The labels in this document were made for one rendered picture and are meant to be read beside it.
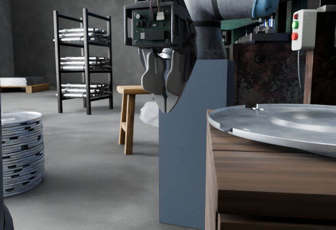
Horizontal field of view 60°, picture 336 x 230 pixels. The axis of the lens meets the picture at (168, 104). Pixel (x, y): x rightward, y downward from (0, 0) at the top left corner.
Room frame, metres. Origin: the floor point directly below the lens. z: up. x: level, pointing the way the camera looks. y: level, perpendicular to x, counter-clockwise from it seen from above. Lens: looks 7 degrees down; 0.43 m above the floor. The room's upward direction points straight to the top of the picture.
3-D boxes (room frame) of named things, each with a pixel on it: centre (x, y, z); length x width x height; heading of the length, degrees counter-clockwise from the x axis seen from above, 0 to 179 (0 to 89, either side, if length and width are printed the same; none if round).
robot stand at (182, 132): (0.82, -0.09, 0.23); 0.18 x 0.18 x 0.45; 72
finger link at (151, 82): (0.44, 0.02, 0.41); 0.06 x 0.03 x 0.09; 159
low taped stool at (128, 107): (1.56, 0.09, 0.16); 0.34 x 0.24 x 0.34; 107
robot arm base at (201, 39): (0.82, -0.09, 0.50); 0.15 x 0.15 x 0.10
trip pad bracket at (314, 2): (1.12, -0.57, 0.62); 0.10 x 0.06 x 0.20; 1
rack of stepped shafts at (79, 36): (2.90, 0.82, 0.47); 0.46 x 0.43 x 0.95; 71
